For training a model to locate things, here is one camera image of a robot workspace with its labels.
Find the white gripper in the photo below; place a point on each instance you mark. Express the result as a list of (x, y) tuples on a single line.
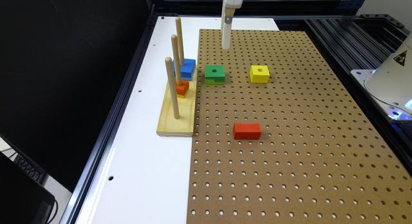
[(226, 20)]

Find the green block with hole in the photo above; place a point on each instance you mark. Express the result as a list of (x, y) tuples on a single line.
[(214, 74)]

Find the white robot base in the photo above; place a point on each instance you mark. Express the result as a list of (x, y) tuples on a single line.
[(390, 84)]

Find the yellow block with hole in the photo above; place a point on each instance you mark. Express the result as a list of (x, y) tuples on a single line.
[(259, 74)]

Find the blue block on peg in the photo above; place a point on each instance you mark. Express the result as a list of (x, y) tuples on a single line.
[(188, 70)]

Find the orange block on peg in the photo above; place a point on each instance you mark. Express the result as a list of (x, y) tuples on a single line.
[(183, 89)]

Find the red rectangular block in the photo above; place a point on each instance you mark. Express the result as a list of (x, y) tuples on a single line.
[(246, 131)]

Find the rear wooden peg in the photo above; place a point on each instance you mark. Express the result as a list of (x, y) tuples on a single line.
[(180, 40)]

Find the wooden peg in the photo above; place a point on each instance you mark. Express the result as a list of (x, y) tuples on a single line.
[(174, 40), (172, 86), (180, 40)]

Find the middle wooden peg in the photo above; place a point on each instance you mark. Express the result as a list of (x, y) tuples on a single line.
[(174, 40)]

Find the front wooden peg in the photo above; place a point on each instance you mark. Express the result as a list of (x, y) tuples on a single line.
[(172, 86)]

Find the brown pegboard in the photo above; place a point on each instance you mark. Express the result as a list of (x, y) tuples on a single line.
[(318, 160)]

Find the black monitor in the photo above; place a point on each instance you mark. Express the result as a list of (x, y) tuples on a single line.
[(22, 199)]

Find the black aluminium frame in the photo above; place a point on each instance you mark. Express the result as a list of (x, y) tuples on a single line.
[(135, 176)]

